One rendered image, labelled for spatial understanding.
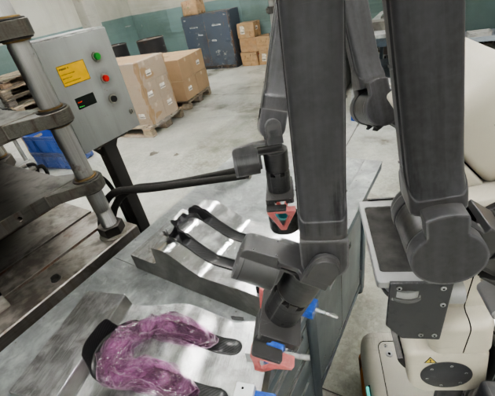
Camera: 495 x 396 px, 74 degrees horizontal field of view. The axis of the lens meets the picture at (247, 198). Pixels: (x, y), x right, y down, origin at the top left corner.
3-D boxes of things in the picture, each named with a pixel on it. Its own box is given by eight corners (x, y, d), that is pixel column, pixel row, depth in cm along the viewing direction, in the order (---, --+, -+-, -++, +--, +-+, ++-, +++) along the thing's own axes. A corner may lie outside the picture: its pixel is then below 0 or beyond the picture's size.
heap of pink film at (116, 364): (222, 330, 76) (214, 309, 72) (194, 413, 62) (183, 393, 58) (127, 318, 84) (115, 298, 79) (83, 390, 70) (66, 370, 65)
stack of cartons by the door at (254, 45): (283, 60, 703) (279, 16, 658) (277, 64, 681) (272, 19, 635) (248, 62, 743) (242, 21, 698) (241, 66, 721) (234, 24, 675)
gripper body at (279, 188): (266, 207, 77) (262, 180, 73) (267, 184, 85) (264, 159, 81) (295, 204, 76) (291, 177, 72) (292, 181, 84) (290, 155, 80)
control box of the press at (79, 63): (204, 289, 202) (110, 23, 122) (171, 329, 181) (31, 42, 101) (177, 279, 213) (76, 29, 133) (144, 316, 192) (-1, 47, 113)
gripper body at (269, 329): (254, 340, 48) (271, 312, 44) (262, 286, 57) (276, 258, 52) (295, 353, 49) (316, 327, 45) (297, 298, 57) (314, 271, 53)
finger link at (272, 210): (269, 236, 80) (265, 205, 75) (270, 218, 86) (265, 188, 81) (298, 234, 80) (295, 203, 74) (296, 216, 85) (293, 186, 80)
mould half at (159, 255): (309, 254, 100) (306, 219, 92) (269, 322, 82) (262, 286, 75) (186, 221, 125) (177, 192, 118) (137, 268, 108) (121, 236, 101)
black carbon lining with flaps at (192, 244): (280, 245, 95) (276, 219, 90) (253, 285, 84) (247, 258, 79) (190, 221, 113) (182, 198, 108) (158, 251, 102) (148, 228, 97)
